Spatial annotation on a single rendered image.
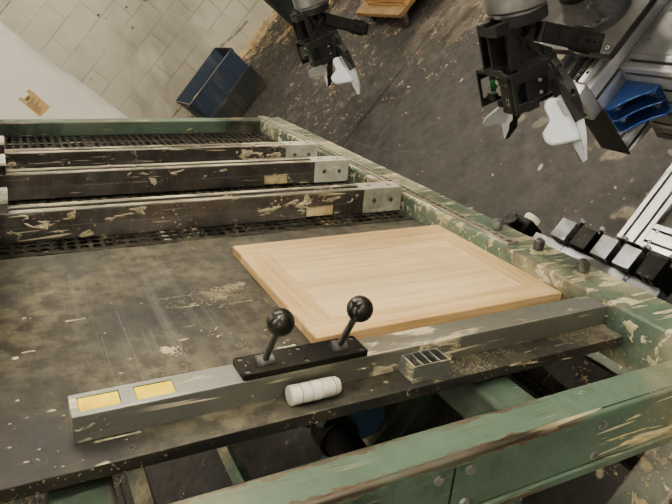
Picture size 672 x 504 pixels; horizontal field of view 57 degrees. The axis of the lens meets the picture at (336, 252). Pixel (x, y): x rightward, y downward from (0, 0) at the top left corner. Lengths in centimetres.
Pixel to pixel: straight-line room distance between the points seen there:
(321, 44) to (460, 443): 92
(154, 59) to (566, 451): 577
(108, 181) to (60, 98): 304
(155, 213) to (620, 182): 182
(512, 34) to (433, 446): 51
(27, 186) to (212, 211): 51
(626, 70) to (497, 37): 84
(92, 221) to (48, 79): 336
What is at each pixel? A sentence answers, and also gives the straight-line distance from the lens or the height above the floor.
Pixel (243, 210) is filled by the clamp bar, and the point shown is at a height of 127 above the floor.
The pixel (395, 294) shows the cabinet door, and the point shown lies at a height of 115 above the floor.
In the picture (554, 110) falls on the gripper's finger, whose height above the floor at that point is 143.
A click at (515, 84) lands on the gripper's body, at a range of 81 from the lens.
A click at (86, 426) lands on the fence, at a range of 85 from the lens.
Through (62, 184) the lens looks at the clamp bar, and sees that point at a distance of 180.
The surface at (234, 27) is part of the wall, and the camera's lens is 653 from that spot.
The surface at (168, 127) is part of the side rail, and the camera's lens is 267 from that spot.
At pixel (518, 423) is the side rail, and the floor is 125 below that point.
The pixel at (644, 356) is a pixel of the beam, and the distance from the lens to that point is 126.
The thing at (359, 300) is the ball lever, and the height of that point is 143.
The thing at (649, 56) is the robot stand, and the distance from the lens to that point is 160.
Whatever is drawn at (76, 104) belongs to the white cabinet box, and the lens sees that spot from 484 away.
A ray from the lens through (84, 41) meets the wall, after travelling 622.
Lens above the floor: 197
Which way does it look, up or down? 35 degrees down
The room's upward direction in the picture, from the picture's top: 52 degrees counter-clockwise
